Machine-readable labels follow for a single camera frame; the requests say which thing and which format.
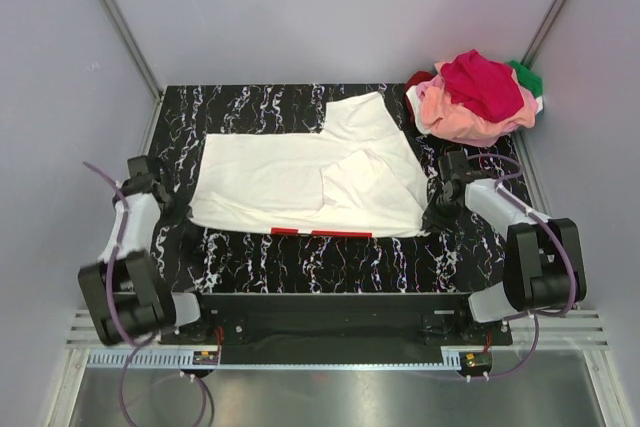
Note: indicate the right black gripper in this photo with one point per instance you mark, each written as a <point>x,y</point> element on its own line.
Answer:
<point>432,221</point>

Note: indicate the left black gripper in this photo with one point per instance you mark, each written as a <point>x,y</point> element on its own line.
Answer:
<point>181,216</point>

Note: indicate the white t-shirt red print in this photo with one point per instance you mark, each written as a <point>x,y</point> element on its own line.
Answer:
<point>358,175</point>

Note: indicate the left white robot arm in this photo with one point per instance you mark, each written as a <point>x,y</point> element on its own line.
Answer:
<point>123,289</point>

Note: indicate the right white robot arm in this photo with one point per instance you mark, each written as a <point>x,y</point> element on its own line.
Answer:
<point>543,271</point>

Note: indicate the pink t-shirt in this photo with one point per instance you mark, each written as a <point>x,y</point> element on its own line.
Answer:
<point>440,117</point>

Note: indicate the magenta t-shirt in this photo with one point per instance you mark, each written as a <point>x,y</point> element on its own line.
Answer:
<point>485,87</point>

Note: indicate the dark red t-shirt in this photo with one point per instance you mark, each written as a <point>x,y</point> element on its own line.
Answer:
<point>414,91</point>

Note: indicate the green t-shirt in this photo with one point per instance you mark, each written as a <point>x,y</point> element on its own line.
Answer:
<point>528,79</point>

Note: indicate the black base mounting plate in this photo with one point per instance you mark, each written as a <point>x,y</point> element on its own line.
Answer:
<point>438,319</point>

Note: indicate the left aluminium corner post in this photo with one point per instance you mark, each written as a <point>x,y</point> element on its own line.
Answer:
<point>117,18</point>

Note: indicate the aluminium corner post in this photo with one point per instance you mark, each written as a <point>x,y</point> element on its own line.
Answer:
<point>543,31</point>
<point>117,18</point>

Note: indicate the grey slotted cable duct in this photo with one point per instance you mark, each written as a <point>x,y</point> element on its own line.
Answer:
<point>280,359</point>

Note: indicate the aluminium rail profile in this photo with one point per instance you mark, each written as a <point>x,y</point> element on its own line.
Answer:
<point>580,330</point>

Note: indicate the right aluminium corner post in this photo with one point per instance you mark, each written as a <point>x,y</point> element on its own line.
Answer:
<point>543,31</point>

